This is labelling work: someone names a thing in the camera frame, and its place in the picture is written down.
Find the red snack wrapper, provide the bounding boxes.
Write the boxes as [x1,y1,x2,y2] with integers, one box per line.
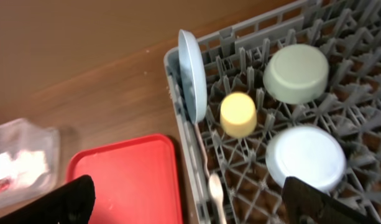
[0,178,11,193]

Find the yellow plastic cup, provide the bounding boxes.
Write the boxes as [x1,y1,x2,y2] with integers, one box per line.
[220,92,257,139]

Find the white plastic spoon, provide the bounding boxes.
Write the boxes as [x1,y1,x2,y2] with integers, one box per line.
[195,124,227,224]

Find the red serving tray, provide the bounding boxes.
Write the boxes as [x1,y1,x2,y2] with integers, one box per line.
[66,134,183,224]

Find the light blue bowl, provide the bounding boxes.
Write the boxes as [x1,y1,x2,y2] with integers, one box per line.
[265,126,346,192]

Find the grey dishwasher rack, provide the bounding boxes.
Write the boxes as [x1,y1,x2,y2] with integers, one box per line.
[164,0,381,223]

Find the white napkin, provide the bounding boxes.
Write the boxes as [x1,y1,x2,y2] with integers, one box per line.
[0,150,50,190]

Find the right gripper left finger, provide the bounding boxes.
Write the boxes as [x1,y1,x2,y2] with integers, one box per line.
[0,175,96,224]

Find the light blue plate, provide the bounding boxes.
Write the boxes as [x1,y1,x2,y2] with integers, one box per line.
[178,29,208,124]

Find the green plastic bowl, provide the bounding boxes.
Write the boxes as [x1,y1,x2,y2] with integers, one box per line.
[263,44,329,105]

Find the clear plastic bin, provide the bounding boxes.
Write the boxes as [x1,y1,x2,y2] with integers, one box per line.
[0,118,60,208]

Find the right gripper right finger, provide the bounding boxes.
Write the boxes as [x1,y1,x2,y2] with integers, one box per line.
[282,177,377,224]

